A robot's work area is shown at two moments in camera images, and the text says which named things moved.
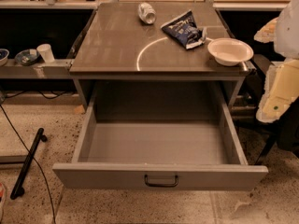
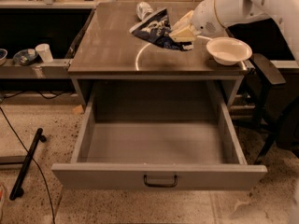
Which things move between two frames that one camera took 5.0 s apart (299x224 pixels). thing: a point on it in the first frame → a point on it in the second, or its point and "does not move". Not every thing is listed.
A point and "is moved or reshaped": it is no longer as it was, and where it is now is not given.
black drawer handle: [146, 179] does not move
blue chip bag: [184, 29] is moved or reshaped
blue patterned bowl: [27, 57] does not move
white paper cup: [47, 52] does not move
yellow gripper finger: [267, 33] → [204, 19]
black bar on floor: [18, 190] does not move
